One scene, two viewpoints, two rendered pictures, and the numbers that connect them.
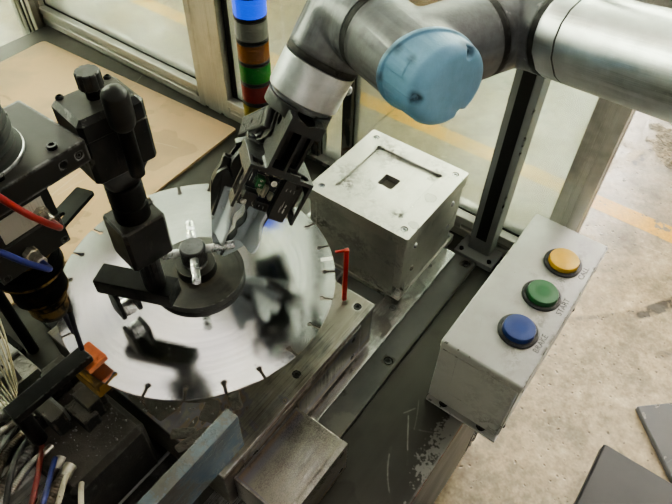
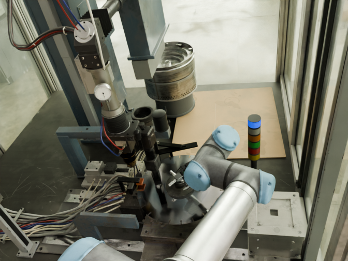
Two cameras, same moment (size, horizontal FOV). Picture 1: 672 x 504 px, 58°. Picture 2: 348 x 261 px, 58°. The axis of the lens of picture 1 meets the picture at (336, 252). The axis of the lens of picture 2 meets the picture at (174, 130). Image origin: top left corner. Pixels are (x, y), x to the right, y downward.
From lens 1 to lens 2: 0.72 m
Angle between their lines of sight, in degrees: 51
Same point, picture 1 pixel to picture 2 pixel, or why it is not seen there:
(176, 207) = not seen: hidden behind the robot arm
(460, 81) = (196, 182)
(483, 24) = (217, 173)
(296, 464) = (157, 253)
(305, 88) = not seen: hidden behind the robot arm
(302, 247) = (208, 202)
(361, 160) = (276, 198)
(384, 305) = (242, 251)
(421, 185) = (282, 223)
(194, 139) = (267, 150)
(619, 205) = not seen: outside the picture
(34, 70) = (256, 96)
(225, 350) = (160, 206)
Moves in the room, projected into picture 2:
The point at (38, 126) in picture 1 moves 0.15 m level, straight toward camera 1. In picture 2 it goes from (132, 128) to (101, 158)
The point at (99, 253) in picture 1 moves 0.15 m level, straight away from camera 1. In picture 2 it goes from (173, 161) to (191, 139)
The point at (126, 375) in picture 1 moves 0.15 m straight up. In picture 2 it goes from (141, 192) to (132, 164)
